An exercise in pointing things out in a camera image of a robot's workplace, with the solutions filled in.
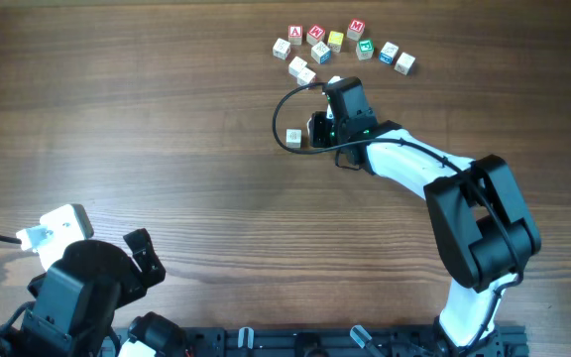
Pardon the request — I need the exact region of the plain engraved wooden block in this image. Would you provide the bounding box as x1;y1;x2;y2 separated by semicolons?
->
285;129;302;149

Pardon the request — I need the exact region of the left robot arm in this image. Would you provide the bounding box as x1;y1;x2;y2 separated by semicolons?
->
0;229;189;356

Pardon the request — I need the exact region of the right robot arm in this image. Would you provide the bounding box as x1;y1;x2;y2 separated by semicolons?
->
307;76;541;354

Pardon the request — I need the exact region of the plain wooden block green side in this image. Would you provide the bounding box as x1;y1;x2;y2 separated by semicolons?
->
296;67;316;86

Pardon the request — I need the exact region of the green top wooden block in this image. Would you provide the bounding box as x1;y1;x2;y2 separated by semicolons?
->
356;39;375;60

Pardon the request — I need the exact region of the blue H wooden block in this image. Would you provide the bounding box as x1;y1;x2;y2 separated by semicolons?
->
311;42;331;64

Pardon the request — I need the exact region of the blue P wooden block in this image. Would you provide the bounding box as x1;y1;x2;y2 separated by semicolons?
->
379;42;400;64

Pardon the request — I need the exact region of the blue L wooden block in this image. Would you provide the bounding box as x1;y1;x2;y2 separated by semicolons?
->
395;53;415;75

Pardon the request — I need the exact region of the yellow wooden block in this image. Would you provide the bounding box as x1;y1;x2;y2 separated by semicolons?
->
327;31;344;53

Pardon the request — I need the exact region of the plain wooden block red side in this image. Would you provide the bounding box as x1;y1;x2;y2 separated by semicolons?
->
273;38;291;60

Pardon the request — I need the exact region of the red M wooden block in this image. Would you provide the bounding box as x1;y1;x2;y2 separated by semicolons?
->
346;18;366;41

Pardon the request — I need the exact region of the red W wooden block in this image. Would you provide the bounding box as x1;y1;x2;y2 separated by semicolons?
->
306;24;326;46

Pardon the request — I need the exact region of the red A block far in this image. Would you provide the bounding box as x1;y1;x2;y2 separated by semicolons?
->
287;25;303;46

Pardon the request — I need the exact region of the right camera cable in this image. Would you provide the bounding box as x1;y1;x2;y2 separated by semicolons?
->
271;81;524;356

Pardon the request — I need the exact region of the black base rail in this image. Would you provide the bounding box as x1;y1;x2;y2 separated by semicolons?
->
182;325;530;357

